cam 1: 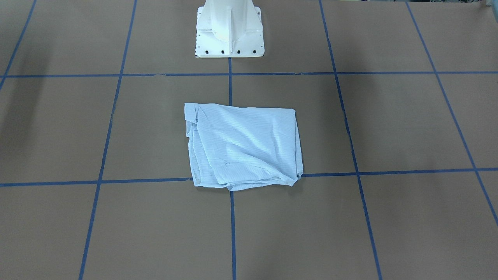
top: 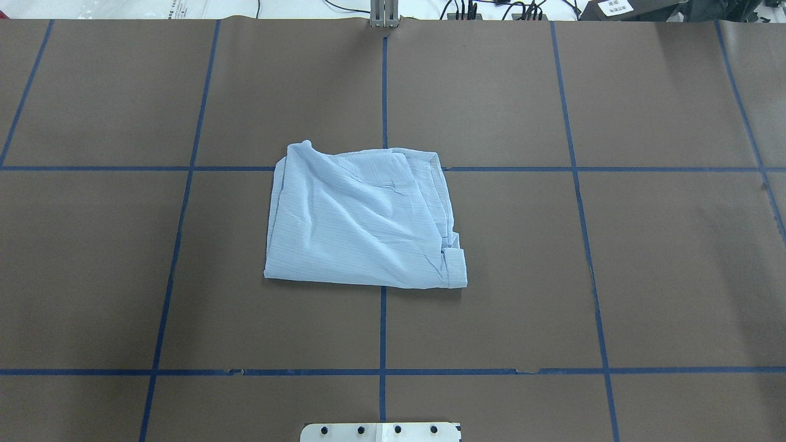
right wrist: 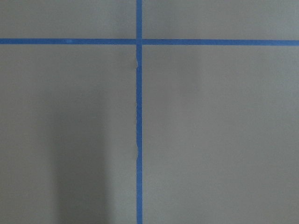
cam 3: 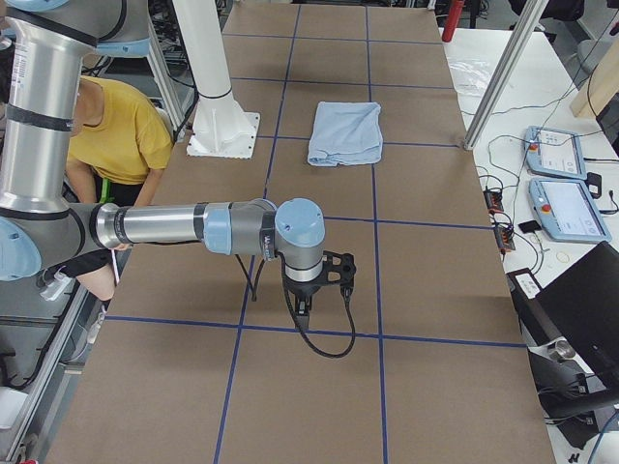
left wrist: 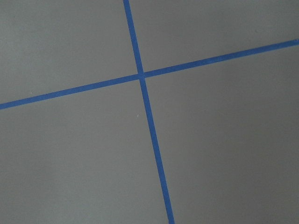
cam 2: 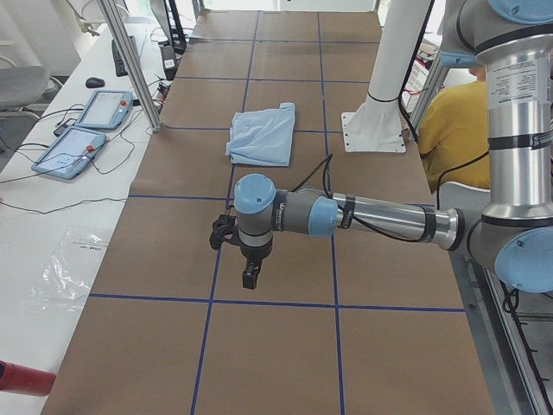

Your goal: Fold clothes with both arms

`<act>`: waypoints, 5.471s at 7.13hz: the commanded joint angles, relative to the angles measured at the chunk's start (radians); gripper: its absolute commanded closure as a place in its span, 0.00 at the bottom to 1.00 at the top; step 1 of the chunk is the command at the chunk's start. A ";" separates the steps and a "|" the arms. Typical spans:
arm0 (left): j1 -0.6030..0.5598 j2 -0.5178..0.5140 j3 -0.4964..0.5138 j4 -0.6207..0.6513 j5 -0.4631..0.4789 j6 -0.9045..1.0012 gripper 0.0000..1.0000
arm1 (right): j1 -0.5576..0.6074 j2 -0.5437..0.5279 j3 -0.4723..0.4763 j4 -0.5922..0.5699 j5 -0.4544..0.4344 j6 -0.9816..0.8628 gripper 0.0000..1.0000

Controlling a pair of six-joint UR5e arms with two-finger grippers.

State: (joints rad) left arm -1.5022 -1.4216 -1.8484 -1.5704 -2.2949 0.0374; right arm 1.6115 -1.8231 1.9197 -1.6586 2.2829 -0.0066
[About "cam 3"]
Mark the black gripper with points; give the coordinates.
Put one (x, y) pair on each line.
(300, 290)

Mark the light blue button shirt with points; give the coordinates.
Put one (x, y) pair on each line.
(345, 133)

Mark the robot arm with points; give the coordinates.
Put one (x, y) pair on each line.
(43, 223)

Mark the orange electronics board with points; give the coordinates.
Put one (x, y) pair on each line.
(493, 199)
(504, 236)

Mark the white power strip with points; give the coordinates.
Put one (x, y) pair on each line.
(53, 290)

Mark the person in yellow shirt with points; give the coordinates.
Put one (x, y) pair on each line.
(119, 147)

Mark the black monitor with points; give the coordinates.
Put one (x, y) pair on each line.
(581, 305)

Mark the near teach pendant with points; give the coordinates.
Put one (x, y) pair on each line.
(566, 211)

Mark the teach pendant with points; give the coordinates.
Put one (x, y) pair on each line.
(554, 153)
(566, 211)

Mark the clear plastic bag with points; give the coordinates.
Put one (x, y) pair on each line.
(471, 77)

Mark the far teach pendant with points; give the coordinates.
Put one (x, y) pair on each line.
(554, 153)

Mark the red cylinder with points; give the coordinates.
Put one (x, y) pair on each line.
(450, 25)

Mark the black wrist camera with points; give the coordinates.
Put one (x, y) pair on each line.
(338, 269)

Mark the aluminium frame post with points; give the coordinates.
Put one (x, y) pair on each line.
(528, 19)

